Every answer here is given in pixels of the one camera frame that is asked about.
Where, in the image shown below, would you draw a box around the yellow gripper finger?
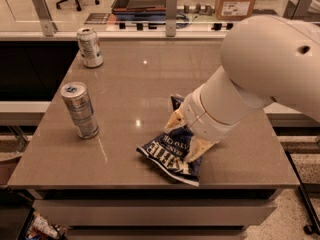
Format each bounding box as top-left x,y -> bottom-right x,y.
184,136 -> 216,162
164,108 -> 185,133

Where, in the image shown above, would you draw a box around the blue Kettle chip bag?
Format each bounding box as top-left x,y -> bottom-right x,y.
137,95 -> 202,187

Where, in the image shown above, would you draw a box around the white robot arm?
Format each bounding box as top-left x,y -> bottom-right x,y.
166,15 -> 320,162

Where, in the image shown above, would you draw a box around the silver blue energy drink can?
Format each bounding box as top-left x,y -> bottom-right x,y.
60,82 -> 99,139

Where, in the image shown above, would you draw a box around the white green 7up can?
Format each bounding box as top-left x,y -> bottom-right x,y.
77,28 -> 103,68

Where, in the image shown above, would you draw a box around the cardboard box with label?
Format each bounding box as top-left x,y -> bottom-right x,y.
214,0 -> 256,20

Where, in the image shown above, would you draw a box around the bin with trash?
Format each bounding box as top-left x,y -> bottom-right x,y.
17,210 -> 67,240

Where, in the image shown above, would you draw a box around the middle metal glass bracket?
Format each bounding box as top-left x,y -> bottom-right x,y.
166,0 -> 177,37

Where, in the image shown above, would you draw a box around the metal glass bracket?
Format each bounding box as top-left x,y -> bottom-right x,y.
283,0 -> 312,20
166,0 -> 177,37
32,0 -> 57,37

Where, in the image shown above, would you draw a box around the right metal glass bracket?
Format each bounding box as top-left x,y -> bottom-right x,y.
283,0 -> 312,20

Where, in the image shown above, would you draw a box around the left metal glass bracket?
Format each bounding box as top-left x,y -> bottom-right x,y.
32,0 -> 57,37

